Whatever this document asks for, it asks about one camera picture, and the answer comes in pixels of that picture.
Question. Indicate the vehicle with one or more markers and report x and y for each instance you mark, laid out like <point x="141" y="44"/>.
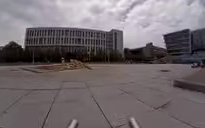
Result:
<point x="198" y="64"/>

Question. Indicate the large pale curved building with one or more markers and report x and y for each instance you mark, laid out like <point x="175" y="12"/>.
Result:
<point x="70" y="37"/>

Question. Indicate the low brown building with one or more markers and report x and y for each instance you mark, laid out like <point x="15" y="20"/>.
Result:
<point x="146" y="51"/>

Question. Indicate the kerbed grass bed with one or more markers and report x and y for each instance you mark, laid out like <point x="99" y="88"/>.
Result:
<point x="200" y="80"/>

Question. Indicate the grey concrete slab plaza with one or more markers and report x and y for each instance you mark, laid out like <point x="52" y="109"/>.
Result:
<point x="100" y="93"/>

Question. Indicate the robot's own part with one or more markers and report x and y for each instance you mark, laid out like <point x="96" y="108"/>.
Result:
<point x="72" y="124"/>
<point x="134" y="122"/>

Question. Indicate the pile of rubble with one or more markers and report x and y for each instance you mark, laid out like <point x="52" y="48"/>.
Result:
<point x="73" y="64"/>

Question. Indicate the row of dark trees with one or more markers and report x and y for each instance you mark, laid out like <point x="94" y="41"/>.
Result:
<point x="11" y="53"/>

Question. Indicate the dark glass building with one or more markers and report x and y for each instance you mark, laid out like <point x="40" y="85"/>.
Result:
<point x="180" y="41"/>

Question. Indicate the dark manhole cover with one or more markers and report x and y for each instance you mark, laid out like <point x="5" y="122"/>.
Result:
<point x="165" y="70"/>

